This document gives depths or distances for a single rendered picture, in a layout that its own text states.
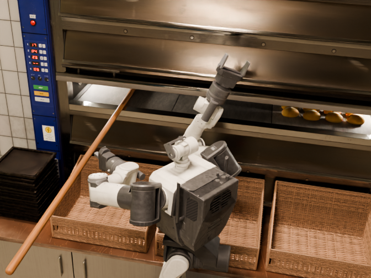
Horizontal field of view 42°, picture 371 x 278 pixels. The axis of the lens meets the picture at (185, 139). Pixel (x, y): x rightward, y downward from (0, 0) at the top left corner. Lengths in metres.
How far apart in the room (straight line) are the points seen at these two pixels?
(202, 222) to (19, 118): 1.68
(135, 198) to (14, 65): 1.49
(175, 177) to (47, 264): 1.32
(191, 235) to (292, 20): 1.22
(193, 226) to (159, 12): 1.20
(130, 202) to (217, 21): 1.14
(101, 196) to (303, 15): 1.34
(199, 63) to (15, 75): 1.10
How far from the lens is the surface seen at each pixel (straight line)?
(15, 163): 2.94
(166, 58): 2.63
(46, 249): 2.86
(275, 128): 2.72
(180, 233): 1.90
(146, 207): 1.73
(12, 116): 3.14
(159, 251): 2.67
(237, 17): 2.50
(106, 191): 1.85
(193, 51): 2.60
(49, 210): 2.01
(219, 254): 2.07
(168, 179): 1.81
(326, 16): 2.52
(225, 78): 2.01
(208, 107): 2.03
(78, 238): 2.79
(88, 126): 2.96
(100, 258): 2.76
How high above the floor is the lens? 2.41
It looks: 29 degrees down
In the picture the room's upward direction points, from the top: 3 degrees clockwise
